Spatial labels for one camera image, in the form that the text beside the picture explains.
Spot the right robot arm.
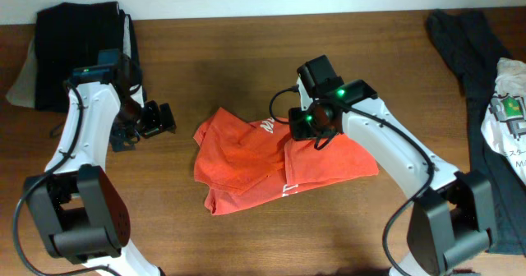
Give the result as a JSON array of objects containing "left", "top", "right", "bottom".
[{"left": 289, "top": 76, "right": 498, "bottom": 275}]

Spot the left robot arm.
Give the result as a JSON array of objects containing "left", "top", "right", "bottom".
[{"left": 19, "top": 82, "right": 163, "bottom": 275}]

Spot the white printed t-shirt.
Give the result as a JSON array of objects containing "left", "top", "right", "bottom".
[{"left": 481, "top": 57, "right": 525, "bottom": 183}]

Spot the folded black garment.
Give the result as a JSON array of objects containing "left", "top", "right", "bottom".
[{"left": 34, "top": 1, "right": 145, "bottom": 113}]

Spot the folded grey garment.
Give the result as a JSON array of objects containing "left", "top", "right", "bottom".
[{"left": 5, "top": 3, "right": 133, "bottom": 108}]

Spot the dark grey garment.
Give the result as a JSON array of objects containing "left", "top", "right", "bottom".
[{"left": 425, "top": 9, "right": 526, "bottom": 255}]

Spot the orange red t-shirt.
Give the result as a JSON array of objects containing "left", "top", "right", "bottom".
[{"left": 193, "top": 108, "right": 379, "bottom": 215}]

